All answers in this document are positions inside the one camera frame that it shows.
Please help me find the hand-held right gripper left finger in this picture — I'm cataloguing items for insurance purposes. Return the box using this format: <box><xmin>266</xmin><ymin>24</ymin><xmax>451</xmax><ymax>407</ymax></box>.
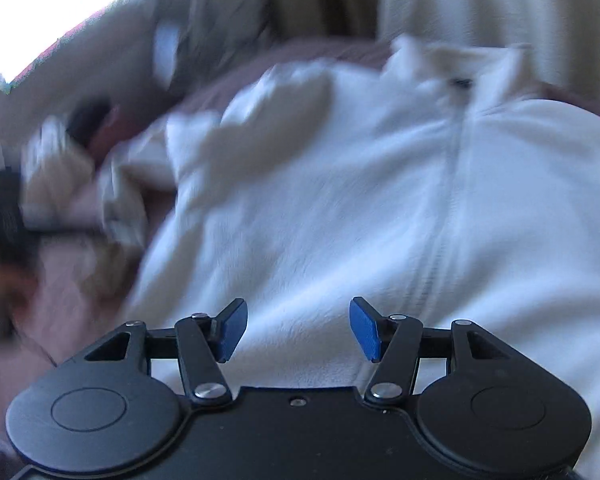
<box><xmin>82</xmin><ymin>297</ymin><xmax>249</xmax><ymax>406</ymax></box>

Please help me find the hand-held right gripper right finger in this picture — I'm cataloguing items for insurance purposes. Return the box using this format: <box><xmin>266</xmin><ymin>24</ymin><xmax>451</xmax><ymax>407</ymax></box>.
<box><xmin>349</xmin><ymin>296</ymin><xmax>512</xmax><ymax>403</ymax></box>

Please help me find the white fleece jacket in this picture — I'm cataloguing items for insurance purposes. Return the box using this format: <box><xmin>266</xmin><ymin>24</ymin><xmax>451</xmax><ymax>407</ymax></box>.
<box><xmin>100</xmin><ymin>35</ymin><xmax>600</xmax><ymax>461</ymax></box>

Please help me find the cream printed cloth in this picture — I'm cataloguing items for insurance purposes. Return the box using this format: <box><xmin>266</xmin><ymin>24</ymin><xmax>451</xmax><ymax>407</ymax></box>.
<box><xmin>22</xmin><ymin>115</ymin><xmax>148</xmax><ymax>246</ymax></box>

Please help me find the black crumpled garment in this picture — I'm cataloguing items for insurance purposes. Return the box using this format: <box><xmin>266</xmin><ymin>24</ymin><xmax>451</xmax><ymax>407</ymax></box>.
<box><xmin>67</xmin><ymin>102</ymin><xmax>113</xmax><ymax>147</ymax></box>

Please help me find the bright window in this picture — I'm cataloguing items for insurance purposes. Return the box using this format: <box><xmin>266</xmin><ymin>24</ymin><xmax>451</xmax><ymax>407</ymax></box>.
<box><xmin>0</xmin><ymin>0</ymin><xmax>148</xmax><ymax>86</ymax></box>

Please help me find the grey plastic bag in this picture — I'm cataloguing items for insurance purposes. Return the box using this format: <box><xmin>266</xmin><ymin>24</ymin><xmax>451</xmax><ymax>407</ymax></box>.
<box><xmin>150</xmin><ymin>0</ymin><xmax>281</xmax><ymax>91</ymax></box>

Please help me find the white hanging cloth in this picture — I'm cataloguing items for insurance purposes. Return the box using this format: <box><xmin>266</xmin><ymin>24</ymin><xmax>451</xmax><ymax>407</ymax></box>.
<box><xmin>380</xmin><ymin>0</ymin><xmax>600</xmax><ymax>98</ymax></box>

